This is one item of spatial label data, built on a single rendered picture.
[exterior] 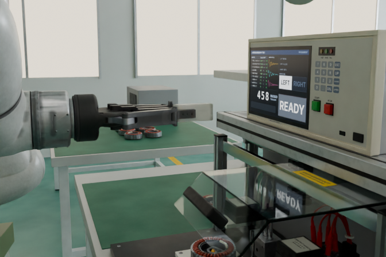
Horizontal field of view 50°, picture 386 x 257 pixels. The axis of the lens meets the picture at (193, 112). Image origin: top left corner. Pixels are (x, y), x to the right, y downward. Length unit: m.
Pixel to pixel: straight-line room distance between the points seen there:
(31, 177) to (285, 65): 0.71
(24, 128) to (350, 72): 0.53
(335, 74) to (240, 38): 5.21
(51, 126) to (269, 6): 5.72
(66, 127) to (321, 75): 0.48
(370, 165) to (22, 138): 0.52
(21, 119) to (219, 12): 5.33
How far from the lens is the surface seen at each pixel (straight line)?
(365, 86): 0.74
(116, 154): 2.29
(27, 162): 1.17
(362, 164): 0.71
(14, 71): 0.54
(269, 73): 0.99
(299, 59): 0.88
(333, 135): 0.80
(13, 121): 0.61
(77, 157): 2.27
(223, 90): 5.89
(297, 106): 0.89
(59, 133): 0.64
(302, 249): 0.83
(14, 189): 1.17
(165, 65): 5.57
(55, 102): 0.64
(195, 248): 1.04
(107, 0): 5.45
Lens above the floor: 1.28
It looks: 8 degrees down
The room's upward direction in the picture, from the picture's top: straight up
